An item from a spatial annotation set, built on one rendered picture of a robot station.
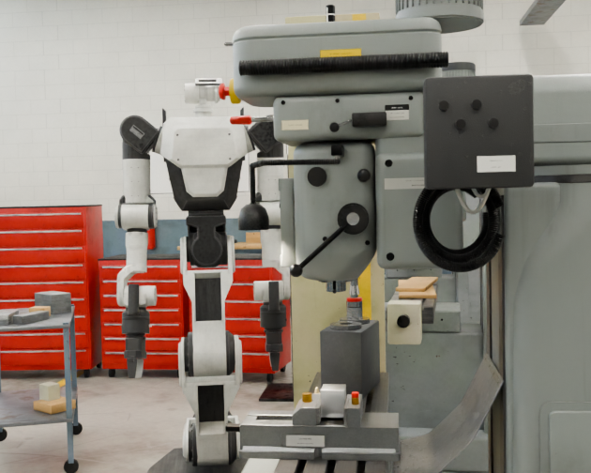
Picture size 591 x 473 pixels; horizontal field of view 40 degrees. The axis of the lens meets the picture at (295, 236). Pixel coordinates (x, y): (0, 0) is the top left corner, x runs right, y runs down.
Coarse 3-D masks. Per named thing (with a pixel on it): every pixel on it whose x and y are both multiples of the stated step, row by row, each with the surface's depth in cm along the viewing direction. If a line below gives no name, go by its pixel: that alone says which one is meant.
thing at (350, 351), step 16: (352, 320) 236; (368, 320) 238; (320, 336) 227; (336, 336) 226; (352, 336) 224; (368, 336) 231; (336, 352) 226; (352, 352) 225; (368, 352) 231; (336, 368) 226; (352, 368) 225; (368, 368) 231; (352, 384) 225; (368, 384) 231
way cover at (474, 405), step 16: (480, 368) 204; (480, 384) 195; (496, 384) 179; (464, 400) 205; (480, 400) 187; (448, 416) 207; (464, 416) 195; (480, 416) 180; (432, 432) 207; (448, 432) 196; (464, 432) 186; (400, 448) 204; (416, 448) 200; (432, 448) 196; (448, 448) 186; (464, 448) 176; (400, 464) 192; (416, 464) 189; (432, 464) 185; (448, 464) 177
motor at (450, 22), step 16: (400, 0) 185; (416, 0) 180; (432, 0) 178; (448, 0) 178; (464, 0) 178; (480, 0) 183; (400, 16) 184; (416, 16) 180; (432, 16) 179; (448, 16) 178; (464, 16) 179; (480, 16) 182; (448, 32) 195
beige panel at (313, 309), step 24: (288, 168) 367; (312, 288) 368; (360, 288) 365; (384, 288) 365; (312, 312) 369; (336, 312) 368; (384, 312) 365; (312, 336) 369; (384, 336) 366; (312, 360) 370; (384, 360) 366
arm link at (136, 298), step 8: (128, 288) 261; (136, 288) 257; (144, 288) 261; (152, 288) 261; (128, 296) 258; (136, 296) 257; (144, 296) 260; (152, 296) 260; (128, 304) 257; (136, 304) 256; (144, 304) 260; (152, 304) 262; (128, 312) 256; (136, 312) 256; (144, 312) 260
